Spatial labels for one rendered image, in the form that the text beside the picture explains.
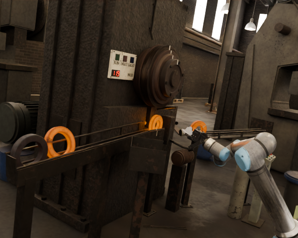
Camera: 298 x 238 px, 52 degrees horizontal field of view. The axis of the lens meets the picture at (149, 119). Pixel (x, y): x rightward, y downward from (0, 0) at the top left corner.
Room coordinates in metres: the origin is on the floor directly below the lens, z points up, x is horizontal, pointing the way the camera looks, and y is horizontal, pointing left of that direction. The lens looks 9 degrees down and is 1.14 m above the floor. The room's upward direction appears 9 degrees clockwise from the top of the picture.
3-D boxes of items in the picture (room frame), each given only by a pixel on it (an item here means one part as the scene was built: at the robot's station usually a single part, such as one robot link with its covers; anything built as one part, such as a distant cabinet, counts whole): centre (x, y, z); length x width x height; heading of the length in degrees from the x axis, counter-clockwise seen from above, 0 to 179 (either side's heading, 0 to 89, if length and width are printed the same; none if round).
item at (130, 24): (2.55, 0.32, 0.88); 1.08 x 0.73 x 1.76; 148
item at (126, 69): (2.09, 0.23, 1.15); 0.26 x 0.02 x 0.18; 148
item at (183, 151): (2.52, -0.33, 0.27); 0.22 x 0.13 x 0.53; 148
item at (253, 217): (2.50, -1.03, 0.31); 0.24 x 0.16 x 0.62; 148
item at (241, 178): (2.55, -0.87, 0.26); 0.12 x 0.12 x 0.52
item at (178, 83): (2.26, -0.13, 1.11); 0.28 x 0.06 x 0.28; 148
